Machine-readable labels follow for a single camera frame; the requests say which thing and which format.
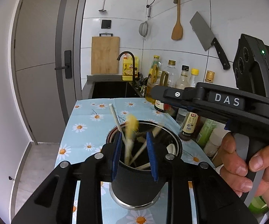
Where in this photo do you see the small yellow cap bottle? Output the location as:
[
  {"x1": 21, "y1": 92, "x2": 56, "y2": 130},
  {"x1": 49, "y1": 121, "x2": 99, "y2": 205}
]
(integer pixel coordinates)
[{"x1": 190, "y1": 68, "x2": 200, "y2": 84}]

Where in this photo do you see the white cap seasoning jar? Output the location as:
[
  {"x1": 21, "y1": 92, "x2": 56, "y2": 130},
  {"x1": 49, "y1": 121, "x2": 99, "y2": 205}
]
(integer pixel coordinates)
[{"x1": 203, "y1": 128, "x2": 227, "y2": 158}]

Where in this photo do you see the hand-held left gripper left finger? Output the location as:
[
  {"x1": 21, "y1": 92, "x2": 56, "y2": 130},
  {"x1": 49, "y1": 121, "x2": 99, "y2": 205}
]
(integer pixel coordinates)
[{"x1": 11, "y1": 132, "x2": 123, "y2": 224}]

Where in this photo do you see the oil bottle with handle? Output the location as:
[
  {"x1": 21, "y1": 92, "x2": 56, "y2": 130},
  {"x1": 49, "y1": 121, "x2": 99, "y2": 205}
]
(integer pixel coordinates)
[{"x1": 146, "y1": 55, "x2": 163, "y2": 104}]

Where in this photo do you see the kitchen cleaver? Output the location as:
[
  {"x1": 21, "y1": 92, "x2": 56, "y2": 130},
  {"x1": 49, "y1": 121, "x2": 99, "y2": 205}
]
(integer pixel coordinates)
[{"x1": 190, "y1": 11, "x2": 231, "y2": 70}]

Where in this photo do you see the wooden cutting board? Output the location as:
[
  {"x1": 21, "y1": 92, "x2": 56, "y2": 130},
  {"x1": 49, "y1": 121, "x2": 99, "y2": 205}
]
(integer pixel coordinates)
[{"x1": 91, "y1": 34, "x2": 120, "y2": 75}]

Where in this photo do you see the grey door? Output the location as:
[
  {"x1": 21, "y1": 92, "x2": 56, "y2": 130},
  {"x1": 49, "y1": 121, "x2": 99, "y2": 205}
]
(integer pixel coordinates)
[{"x1": 11, "y1": 0, "x2": 88, "y2": 145}]

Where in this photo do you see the group of wooden chopsticks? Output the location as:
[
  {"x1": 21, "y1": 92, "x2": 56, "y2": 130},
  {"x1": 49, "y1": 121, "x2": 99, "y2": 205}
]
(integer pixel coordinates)
[{"x1": 109, "y1": 103, "x2": 163, "y2": 171}]

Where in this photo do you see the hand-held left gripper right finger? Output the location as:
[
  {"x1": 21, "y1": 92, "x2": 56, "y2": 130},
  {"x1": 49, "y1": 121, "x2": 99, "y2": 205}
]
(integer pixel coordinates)
[{"x1": 146, "y1": 132, "x2": 259, "y2": 224}]

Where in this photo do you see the black utensil holder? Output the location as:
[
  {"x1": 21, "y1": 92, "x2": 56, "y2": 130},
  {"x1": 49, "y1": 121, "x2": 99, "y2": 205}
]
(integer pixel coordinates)
[{"x1": 106, "y1": 120, "x2": 183, "y2": 211}]

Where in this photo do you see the gold cap bottle red label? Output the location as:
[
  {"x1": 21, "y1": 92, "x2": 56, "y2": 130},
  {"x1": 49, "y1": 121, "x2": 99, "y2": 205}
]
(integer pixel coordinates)
[{"x1": 204, "y1": 71, "x2": 216, "y2": 84}]

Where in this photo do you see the wooden spatula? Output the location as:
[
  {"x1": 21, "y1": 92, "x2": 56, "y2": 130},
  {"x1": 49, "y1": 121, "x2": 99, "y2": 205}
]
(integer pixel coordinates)
[{"x1": 171, "y1": 0, "x2": 183, "y2": 41}]

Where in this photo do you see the green sugar bag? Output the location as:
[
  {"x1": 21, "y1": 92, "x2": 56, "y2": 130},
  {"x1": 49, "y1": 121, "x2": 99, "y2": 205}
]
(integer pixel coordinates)
[{"x1": 248, "y1": 195, "x2": 269, "y2": 218}]

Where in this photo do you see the clear bottle black cap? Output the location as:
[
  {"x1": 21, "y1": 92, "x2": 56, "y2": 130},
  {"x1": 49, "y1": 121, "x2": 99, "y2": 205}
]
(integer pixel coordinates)
[{"x1": 175, "y1": 65, "x2": 191, "y2": 89}]

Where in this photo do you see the dark sauce bottle red label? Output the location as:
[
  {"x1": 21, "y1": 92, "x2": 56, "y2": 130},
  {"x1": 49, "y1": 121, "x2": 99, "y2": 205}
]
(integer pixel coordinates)
[{"x1": 154, "y1": 99, "x2": 173, "y2": 113}]

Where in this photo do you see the dark kitchen sink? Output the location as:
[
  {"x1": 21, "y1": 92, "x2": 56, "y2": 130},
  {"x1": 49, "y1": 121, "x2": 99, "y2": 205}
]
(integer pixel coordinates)
[{"x1": 87, "y1": 75, "x2": 146, "y2": 99}]

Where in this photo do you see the soy sauce bottle orange label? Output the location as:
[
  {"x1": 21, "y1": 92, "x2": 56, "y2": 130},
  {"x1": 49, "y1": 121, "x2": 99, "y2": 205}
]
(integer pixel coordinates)
[{"x1": 178, "y1": 111, "x2": 204, "y2": 141}]

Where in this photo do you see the clear bottle gold cap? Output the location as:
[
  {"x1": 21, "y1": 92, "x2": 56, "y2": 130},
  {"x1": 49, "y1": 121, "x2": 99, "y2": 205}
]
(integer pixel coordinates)
[{"x1": 162, "y1": 60, "x2": 180, "y2": 89}]

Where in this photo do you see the daisy print tablecloth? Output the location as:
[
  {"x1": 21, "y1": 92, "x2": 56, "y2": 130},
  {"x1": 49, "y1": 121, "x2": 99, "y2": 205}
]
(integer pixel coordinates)
[{"x1": 55, "y1": 97, "x2": 219, "y2": 224}]

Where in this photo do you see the dark curved faucet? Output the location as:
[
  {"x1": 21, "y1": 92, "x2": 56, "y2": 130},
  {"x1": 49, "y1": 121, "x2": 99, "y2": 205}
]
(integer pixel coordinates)
[{"x1": 118, "y1": 51, "x2": 141, "y2": 87}]

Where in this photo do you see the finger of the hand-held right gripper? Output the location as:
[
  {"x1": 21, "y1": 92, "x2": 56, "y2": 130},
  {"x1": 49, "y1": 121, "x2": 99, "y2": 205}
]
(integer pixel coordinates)
[
  {"x1": 172, "y1": 105, "x2": 196, "y2": 112},
  {"x1": 151, "y1": 85, "x2": 206, "y2": 108}
]

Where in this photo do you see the metal mesh strainer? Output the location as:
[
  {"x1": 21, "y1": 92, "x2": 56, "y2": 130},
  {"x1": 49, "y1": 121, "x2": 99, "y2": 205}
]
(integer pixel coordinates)
[{"x1": 139, "y1": 5, "x2": 152, "y2": 38}]

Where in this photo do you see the yellow oil jug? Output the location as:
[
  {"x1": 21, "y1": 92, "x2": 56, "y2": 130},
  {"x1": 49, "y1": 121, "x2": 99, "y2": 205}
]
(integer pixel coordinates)
[{"x1": 122, "y1": 54, "x2": 140, "y2": 82}]

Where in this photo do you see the black door lock handle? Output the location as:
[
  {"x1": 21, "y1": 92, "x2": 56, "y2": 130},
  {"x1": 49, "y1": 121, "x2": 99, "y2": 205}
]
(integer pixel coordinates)
[{"x1": 54, "y1": 50, "x2": 72, "y2": 79}]

